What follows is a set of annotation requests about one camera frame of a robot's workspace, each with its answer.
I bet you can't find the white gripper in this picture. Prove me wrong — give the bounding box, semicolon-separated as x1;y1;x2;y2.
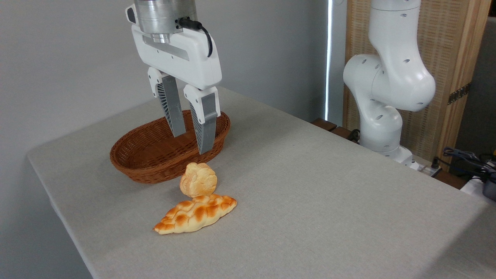
126;5;223;155

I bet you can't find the wooden bamboo folding screen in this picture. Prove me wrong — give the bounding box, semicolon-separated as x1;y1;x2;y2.
343;0;492;171

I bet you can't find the brown wooden board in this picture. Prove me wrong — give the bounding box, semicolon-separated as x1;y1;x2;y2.
311;118;360;144

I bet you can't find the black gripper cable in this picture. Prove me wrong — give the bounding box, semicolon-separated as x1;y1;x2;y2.
178;17;214;58

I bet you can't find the round bread roll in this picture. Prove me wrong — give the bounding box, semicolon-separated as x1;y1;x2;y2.
179;162;218;198

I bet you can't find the braided bread loaf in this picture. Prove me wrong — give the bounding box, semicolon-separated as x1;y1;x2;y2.
153;194;237;235

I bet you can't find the grey tablecloth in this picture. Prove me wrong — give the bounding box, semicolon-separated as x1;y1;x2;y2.
27;83;496;279

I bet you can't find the dark cable bundle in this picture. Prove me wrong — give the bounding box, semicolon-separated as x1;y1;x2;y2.
443;147;496;174

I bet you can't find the metal screen hinge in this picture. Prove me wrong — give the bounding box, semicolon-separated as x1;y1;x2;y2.
448;83;471;105

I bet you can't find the brown wicker basket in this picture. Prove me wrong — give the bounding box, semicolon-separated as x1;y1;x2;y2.
110;110;231;184

